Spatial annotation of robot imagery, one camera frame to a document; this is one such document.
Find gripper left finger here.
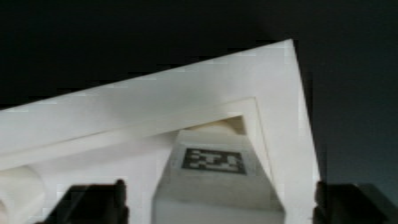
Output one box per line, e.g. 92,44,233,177
36,180,130,224

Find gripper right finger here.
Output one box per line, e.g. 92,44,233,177
313,181,398,224

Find white square table top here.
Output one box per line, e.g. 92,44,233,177
0,40,320,224

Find white table leg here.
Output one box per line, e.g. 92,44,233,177
149,129,286,224

